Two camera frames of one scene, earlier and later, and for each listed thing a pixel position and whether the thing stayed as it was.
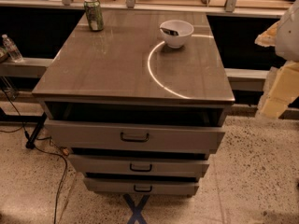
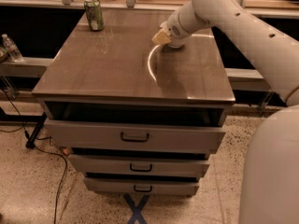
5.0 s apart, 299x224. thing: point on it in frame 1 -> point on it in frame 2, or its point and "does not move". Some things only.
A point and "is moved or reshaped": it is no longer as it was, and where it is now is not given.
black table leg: x=31 y=143 does not move
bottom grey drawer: x=142 y=185 does not move
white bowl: x=177 y=33 is moved or reshaped
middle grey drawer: x=142 y=164 does not move
